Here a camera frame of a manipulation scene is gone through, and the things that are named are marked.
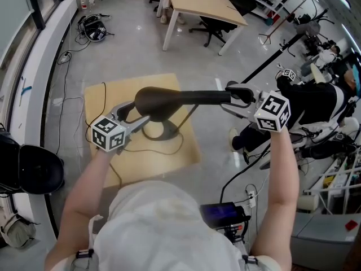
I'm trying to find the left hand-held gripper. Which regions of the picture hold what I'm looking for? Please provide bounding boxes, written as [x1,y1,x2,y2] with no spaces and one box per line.
[91,100,151,155]

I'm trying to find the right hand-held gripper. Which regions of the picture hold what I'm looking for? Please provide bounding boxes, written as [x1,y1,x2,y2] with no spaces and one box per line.
[221,80,291,134]

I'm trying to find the black desk lamp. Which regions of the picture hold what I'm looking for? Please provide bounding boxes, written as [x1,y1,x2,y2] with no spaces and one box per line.
[134,86,232,141]

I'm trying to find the person's left forearm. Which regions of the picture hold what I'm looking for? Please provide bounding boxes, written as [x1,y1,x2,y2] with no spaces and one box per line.
[46,148,118,266]

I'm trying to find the person's right forearm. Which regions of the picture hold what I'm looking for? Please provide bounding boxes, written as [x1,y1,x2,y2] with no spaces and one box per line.
[250,125,300,271]

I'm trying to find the wooden desk white legs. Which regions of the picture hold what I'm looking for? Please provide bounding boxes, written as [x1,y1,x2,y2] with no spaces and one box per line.
[162,0,248,56]

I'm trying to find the black pole stand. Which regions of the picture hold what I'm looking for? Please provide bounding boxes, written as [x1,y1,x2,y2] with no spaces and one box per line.
[241,8,329,86]

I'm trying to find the low wooden table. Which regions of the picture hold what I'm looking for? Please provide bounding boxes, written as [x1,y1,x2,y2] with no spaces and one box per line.
[83,72,201,189]

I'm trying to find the wooden coat rack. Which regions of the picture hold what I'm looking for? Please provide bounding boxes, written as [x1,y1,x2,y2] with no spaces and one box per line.
[258,0,307,45]

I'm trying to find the black office chair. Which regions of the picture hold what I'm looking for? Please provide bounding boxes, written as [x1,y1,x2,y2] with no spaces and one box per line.
[188,0,257,48]

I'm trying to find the open black equipment case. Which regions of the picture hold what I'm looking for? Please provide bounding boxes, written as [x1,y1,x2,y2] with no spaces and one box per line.
[77,13,115,43]

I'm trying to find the small black chest monitor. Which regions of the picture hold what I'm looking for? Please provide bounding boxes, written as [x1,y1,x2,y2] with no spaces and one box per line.
[199,202,252,245]

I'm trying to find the person's white shirt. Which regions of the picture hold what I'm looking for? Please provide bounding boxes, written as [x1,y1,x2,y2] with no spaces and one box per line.
[89,181,246,271]

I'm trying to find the white metal shelf rack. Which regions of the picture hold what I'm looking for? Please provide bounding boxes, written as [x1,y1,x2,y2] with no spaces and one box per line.
[303,148,361,216]

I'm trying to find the cream cylinder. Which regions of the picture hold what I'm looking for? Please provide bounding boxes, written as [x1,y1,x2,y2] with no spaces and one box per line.
[297,195,319,213]

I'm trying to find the grey cabinet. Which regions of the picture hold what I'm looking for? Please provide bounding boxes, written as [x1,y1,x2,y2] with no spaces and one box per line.
[290,212,361,268]

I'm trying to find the beige fabric bag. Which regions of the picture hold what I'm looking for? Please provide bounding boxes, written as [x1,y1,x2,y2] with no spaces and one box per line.
[0,213,37,248]

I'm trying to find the blue handled tool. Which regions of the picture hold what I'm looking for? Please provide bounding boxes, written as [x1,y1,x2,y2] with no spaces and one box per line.
[21,77,32,95]

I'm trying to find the black window frame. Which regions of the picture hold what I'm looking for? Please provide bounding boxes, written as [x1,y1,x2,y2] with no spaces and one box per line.
[24,0,66,30]

